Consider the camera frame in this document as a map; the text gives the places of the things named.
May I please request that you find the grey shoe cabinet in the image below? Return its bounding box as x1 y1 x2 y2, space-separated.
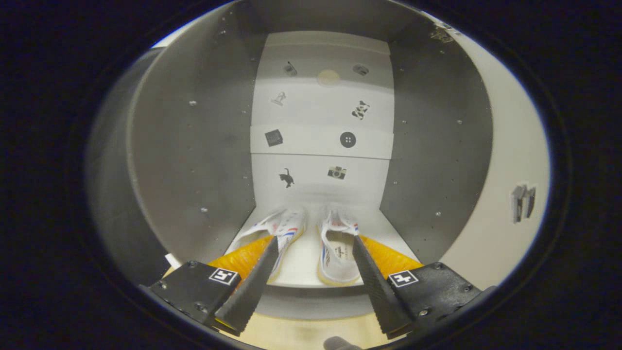
85 0 494 321

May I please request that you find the white canvas shoe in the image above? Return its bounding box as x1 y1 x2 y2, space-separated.
225 207 308 282
317 209 363 286

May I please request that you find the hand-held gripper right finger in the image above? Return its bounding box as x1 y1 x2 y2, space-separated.
352 234 496 339

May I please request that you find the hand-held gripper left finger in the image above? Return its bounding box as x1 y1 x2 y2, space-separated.
141 236 280 337

